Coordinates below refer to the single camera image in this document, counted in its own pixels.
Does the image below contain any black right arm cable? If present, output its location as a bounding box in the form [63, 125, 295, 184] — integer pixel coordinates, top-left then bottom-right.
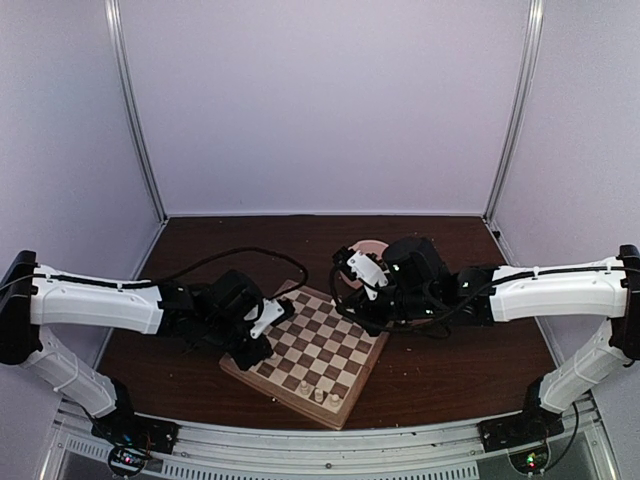
[327, 264, 451, 336]

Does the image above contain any left aluminium frame post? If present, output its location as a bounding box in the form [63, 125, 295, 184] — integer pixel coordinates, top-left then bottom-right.
[104, 0, 168, 224]

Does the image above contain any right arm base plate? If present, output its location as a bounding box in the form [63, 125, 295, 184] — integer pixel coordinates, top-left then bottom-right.
[478, 412, 565, 453]

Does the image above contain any white bishop piece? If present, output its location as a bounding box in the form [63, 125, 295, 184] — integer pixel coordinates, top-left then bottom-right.
[299, 380, 310, 395]

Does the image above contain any front aluminium rail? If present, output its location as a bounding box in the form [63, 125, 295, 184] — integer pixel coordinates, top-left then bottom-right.
[35, 397, 622, 479]

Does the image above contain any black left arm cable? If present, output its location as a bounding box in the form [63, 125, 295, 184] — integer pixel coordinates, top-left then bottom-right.
[124, 247, 310, 301]

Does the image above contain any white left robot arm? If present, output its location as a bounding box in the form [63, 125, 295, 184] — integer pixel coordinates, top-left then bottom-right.
[1, 250, 290, 444]

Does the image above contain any wooden chess board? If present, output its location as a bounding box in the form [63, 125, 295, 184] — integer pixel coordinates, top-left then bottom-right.
[219, 287, 389, 430]

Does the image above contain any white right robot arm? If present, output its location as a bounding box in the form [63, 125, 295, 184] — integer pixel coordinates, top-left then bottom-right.
[333, 237, 639, 442]

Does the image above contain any right aluminium frame post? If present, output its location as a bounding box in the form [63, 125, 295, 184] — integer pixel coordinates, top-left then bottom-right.
[483, 0, 545, 225]

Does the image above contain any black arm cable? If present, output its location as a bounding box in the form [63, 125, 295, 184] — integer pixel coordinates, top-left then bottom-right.
[124, 247, 310, 301]
[327, 264, 451, 336]

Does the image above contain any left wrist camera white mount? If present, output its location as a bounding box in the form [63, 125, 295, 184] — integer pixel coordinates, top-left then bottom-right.
[244, 299, 295, 339]

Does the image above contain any pink double bowl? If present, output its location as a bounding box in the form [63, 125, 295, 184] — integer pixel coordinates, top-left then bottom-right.
[350, 237, 451, 326]

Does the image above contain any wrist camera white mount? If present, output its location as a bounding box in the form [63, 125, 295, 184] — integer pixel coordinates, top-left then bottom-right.
[332, 247, 388, 301]
[244, 299, 295, 339]

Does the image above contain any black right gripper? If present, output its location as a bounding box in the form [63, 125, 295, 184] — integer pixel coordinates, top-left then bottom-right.
[337, 276, 439, 337]

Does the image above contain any aluminium frame post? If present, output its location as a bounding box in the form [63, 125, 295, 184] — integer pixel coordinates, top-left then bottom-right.
[104, 0, 168, 224]
[483, 0, 545, 225]

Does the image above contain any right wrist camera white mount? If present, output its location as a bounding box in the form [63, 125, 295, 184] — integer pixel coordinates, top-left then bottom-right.
[332, 247, 388, 301]

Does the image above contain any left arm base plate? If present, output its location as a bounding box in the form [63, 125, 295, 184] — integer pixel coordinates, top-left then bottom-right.
[91, 415, 179, 454]

